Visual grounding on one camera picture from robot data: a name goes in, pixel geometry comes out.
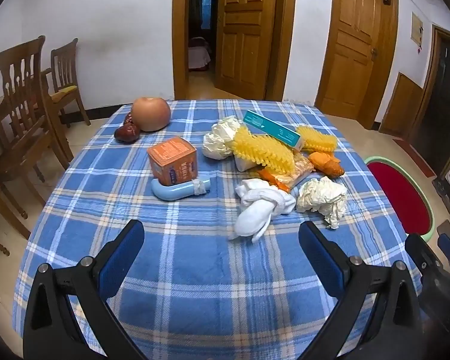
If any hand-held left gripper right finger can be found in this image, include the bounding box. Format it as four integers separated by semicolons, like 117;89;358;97
296;221;428;360

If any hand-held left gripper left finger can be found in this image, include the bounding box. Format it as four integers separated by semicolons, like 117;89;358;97
23;219;149;360

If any green bin with red liner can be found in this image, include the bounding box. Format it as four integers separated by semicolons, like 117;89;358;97
364;156;435;242

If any white tissue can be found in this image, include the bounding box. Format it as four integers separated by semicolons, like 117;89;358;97
297;176;347;229
202;116;241;160

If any light blue plastic tube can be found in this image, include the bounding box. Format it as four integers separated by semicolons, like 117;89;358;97
151;177;212;200

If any knotted white sock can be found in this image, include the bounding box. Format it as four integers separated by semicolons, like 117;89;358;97
229;179;297;241

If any orange cardboard box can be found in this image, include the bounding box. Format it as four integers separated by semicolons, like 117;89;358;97
147;137;199;187

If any yellow bristle brush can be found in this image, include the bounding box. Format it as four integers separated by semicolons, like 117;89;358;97
230;125;297;173

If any white and teal box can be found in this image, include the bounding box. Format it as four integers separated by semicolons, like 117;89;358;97
243;110;306;151

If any blue plaid tablecloth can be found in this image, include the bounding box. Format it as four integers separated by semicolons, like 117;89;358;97
12;99;424;360

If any red doormat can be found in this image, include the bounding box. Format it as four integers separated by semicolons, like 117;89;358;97
392;137;437;179

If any clear orange snack packet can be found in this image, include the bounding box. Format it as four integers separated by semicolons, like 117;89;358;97
274;154;316;188

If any yellow foam fruit net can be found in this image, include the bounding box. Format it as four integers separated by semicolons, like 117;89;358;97
296;125;338;153

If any white plastic bag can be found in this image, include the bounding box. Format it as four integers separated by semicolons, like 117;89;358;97
235;155;259;172

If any orange apple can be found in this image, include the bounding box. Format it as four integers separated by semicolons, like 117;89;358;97
130;97;171;132

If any low wooden panel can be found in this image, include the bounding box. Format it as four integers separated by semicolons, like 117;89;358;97
379;72;424;137

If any dark entrance door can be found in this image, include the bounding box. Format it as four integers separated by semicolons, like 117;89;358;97
409;24;450;177

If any tall wooden chair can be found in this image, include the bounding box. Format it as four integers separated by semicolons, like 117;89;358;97
0;35;74;229

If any wooden chair with yellow cushion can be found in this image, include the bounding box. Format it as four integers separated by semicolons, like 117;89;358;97
41;37;92;128

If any closed wooden door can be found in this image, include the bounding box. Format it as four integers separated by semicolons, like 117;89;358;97
315;0;398;128

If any bed with pink cover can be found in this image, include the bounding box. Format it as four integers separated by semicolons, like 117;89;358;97
188;37;212;71

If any open wooden door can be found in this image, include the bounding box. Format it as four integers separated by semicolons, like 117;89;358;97
215;0;278;100

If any beige wall panel box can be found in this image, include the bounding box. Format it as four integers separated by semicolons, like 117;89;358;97
410;12;424;51

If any wooden door frame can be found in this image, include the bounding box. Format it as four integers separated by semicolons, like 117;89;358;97
172;0;297;102

